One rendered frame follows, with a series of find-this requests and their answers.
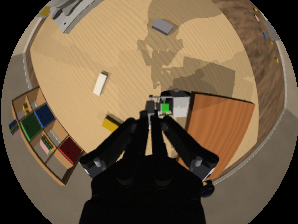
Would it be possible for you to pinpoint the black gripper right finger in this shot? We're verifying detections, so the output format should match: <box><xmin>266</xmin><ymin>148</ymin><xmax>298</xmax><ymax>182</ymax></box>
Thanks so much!
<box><xmin>149</xmin><ymin>100</ymin><xmax>219</xmax><ymax>186</ymax></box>

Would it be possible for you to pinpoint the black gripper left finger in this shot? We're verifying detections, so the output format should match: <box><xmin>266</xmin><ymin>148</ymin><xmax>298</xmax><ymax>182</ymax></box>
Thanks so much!
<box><xmin>79</xmin><ymin>100</ymin><xmax>150</xmax><ymax>185</ymax></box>

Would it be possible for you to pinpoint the yellow rectangular block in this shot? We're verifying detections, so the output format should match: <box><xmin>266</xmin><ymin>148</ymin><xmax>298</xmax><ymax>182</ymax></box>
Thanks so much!
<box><xmin>102</xmin><ymin>115</ymin><xmax>121</xmax><ymax>133</ymax></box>

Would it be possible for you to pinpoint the wooden dolly with black caster wheels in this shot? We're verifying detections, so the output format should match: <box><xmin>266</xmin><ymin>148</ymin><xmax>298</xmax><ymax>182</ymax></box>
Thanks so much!
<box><xmin>149</xmin><ymin>89</ymin><xmax>255</xmax><ymax>181</ymax></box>

